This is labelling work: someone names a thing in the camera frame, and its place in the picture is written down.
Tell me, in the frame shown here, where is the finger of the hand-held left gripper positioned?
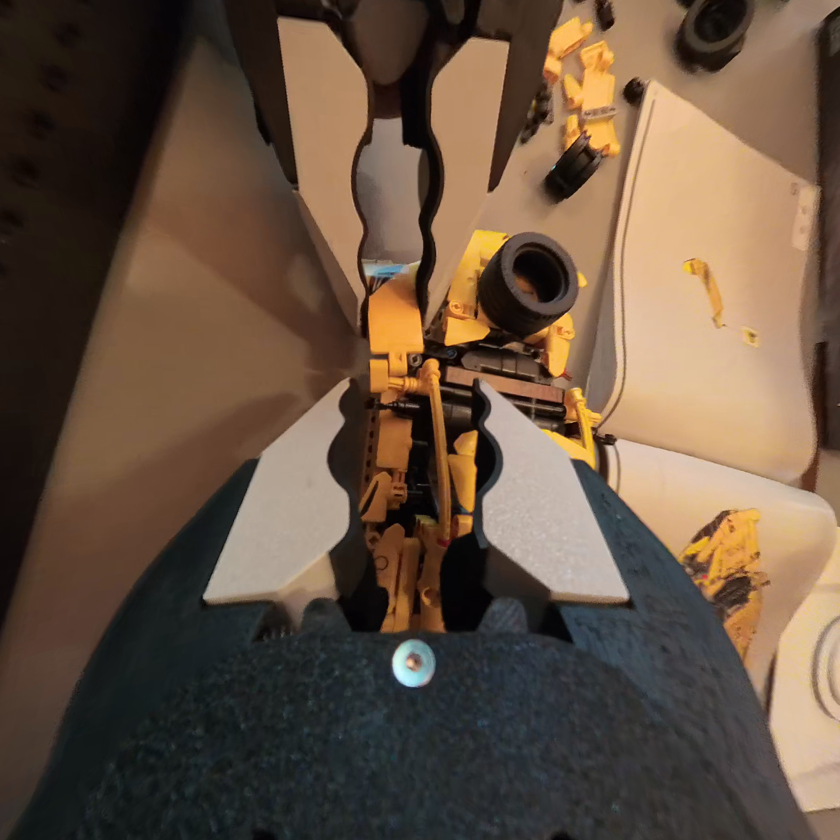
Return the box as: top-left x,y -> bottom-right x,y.
415,36 -> 513,330
276,16 -> 375,341

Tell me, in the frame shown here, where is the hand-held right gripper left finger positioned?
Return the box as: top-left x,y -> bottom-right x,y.
202,377 -> 389,633

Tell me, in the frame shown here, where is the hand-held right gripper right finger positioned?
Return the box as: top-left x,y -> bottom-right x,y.
438,379 -> 632,633

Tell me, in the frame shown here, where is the yellow toy brick car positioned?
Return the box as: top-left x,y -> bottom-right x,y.
357,230 -> 605,634

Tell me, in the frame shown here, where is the yellow toy brick panel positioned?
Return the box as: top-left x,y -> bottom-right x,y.
366,261 -> 427,398

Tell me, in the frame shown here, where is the grey desk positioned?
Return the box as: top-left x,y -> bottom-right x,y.
0,0 -> 840,840

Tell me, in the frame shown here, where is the pile of yellow black bricks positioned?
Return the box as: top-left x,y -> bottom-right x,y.
520,0 -> 641,160

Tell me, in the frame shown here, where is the small black toy wheel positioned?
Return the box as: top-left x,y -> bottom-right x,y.
542,130 -> 605,204

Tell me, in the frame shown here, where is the black toy tyre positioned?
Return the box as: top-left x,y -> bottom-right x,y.
675,0 -> 756,74
477,231 -> 588,337

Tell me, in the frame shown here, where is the open instruction booklet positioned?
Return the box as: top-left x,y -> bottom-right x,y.
583,79 -> 840,664

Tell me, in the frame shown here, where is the toy car set box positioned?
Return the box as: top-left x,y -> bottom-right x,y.
812,13 -> 840,455

